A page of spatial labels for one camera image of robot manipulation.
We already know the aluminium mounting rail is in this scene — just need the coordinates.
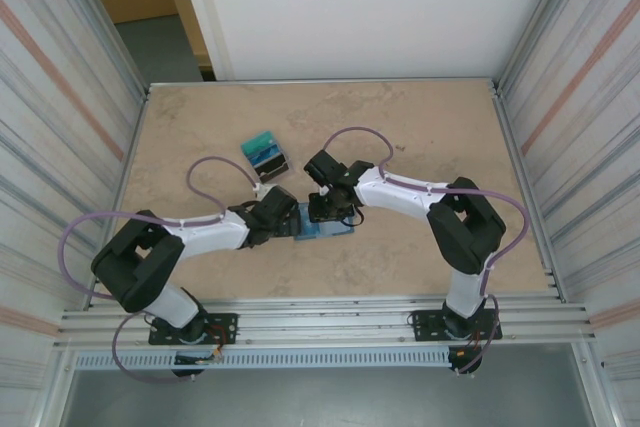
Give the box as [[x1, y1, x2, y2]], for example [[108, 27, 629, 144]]
[[53, 295, 600, 350]]

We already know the grey slotted cable duct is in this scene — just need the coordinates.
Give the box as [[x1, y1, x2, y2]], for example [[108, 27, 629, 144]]
[[72, 346, 454, 372]]

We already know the black credit card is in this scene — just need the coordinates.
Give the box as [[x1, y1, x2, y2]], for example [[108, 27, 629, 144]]
[[258, 159, 291, 184]]

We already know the teal credit card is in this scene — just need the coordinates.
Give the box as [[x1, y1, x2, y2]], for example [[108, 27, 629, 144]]
[[240, 131, 277, 156]]

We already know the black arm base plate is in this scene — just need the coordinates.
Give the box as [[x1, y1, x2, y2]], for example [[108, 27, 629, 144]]
[[147, 312, 240, 347], [408, 309, 504, 344]]

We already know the blue credit card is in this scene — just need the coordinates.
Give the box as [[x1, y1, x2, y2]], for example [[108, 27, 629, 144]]
[[248, 145, 284, 164]]

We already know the blue card holder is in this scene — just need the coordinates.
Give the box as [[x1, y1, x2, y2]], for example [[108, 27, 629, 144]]
[[293, 200, 358, 242]]

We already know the striped enclosure side panel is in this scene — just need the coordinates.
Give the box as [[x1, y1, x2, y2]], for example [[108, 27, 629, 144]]
[[0, 0, 151, 427], [492, 0, 640, 427]]

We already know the thin black right gripper cable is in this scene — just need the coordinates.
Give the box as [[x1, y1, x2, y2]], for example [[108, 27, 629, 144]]
[[341, 202, 365, 228]]

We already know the clear acrylic card stand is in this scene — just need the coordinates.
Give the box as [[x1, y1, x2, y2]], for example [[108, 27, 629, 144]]
[[239, 130, 293, 185]]

